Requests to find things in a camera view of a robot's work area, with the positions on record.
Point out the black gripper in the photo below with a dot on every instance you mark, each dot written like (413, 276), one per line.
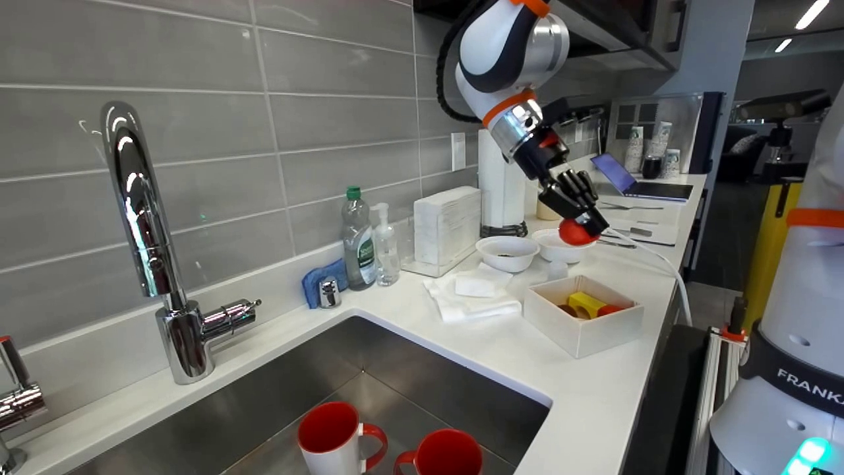
(562, 190)

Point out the orange ball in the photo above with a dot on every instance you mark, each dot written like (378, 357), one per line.
(576, 233)

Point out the white bowl with coffee beans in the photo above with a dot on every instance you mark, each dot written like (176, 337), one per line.
(508, 252)

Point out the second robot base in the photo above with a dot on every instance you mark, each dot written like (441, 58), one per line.
(787, 408)

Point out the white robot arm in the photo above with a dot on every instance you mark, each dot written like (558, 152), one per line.
(491, 61)

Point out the wooden box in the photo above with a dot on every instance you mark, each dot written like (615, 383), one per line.
(578, 337)

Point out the metal spoon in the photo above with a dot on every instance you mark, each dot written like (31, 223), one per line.
(627, 243)

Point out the empty white bowl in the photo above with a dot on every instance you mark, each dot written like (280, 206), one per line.
(555, 250)

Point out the paper towel roll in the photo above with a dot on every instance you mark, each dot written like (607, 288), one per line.
(503, 189)

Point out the yellow block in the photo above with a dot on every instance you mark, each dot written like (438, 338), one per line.
(584, 304)

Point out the laptop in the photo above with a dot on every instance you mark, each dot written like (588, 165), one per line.
(623, 182)

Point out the red block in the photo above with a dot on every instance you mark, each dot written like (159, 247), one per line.
(610, 309)

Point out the white cloth napkins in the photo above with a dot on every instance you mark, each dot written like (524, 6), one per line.
(470, 297)

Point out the clear napkin holder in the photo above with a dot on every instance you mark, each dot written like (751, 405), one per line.
(448, 227)

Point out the clear sanitizer bottle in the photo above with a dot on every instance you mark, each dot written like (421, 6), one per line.
(386, 247)

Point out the green cap soap bottle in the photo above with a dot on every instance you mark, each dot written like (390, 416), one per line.
(357, 240)

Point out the blue sponge holder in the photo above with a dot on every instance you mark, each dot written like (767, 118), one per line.
(324, 287)

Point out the red mug lower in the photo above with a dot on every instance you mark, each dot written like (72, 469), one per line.
(441, 452)

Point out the red mug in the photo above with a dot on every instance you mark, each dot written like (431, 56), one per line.
(441, 452)
(336, 441)

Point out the red mug upper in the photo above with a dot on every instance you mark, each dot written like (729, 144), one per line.
(336, 441)

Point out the chrome faucet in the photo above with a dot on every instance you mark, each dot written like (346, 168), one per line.
(187, 329)

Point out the small side tap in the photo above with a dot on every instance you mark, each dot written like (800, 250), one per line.
(20, 399)

